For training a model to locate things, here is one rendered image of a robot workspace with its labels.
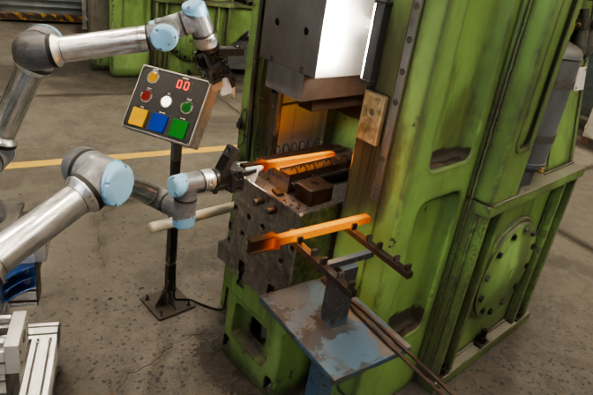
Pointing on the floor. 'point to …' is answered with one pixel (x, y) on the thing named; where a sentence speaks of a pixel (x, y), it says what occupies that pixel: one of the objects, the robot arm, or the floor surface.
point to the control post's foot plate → (157, 305)
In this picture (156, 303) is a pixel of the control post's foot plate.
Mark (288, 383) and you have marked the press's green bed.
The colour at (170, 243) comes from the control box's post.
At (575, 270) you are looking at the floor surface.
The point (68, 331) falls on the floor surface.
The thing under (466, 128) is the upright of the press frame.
